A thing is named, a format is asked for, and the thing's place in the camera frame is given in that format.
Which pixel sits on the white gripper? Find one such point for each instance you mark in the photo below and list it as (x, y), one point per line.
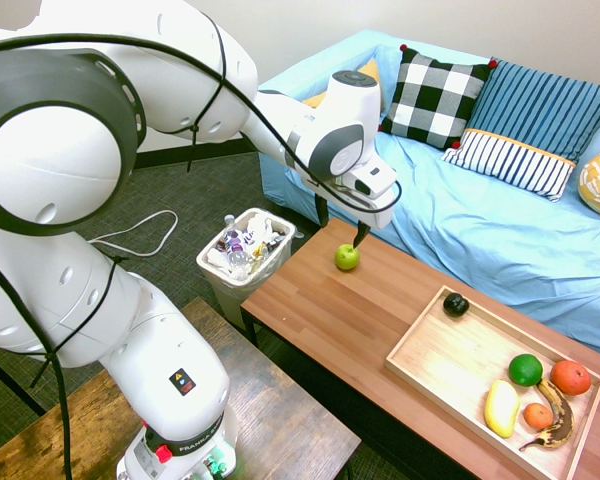
(380, 210)

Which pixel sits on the green apple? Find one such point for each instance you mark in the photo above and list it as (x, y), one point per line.
(347, 258)

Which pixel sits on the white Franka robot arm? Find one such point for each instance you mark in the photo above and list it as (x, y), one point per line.
(180, 65)

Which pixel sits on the light wooden tray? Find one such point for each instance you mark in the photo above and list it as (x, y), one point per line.
(445, 350)

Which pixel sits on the reddish wooden coffee table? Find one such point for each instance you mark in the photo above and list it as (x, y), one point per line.
(330, 310)

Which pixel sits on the purple labelled plastic bottle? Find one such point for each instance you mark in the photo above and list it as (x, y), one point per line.
(237, 250)

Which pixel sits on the light blue covered sofa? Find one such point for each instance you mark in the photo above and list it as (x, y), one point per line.
(455, 225)

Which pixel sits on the black avocado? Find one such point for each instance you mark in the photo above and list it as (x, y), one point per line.
(455, 305)

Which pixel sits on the white plastic trash bin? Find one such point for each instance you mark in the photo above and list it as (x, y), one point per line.
(220, 295)

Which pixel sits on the plain mustard pillow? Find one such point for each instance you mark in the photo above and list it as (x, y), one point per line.
(370, 70)

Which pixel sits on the black white checked pillow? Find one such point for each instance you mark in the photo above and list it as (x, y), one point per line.
(435, 95)

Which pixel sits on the rustic dark wood table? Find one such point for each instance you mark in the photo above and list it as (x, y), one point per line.
(280, 400)

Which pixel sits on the blue striped pillow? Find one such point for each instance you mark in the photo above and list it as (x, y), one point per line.
(540, 110)

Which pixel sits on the green lime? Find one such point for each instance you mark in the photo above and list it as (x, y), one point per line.
(525, 370)

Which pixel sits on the yellow mango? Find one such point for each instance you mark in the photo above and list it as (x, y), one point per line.
(501, 409)

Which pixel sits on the small orange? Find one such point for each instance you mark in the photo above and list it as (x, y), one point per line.
(538, 416)

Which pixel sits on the red orange round fruit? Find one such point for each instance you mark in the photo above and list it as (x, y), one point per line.
(571, 378)

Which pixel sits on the overripe spotted banana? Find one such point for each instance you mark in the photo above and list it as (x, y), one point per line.
(562, 410)

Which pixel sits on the black camera stand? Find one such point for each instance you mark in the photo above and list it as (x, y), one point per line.
(10, 382)

